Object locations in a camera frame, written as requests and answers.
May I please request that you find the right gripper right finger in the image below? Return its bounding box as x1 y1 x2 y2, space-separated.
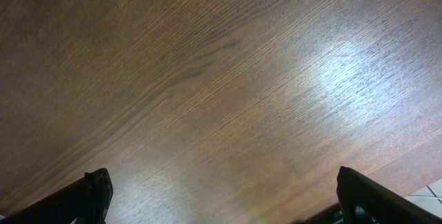
336 167 441 224

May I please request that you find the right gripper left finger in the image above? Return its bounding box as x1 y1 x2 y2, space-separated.
1 168 113 224

